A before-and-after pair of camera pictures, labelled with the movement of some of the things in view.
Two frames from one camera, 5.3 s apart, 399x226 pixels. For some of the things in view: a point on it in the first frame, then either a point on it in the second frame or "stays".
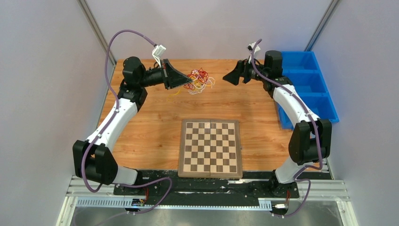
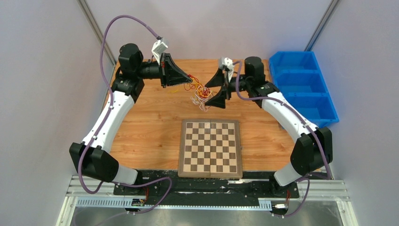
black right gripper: x=233 y=76 -> x=218 y=80
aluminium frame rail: x=312 y=189 stays
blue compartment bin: x=302 y=69 stays
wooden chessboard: x=210 y=149 stays
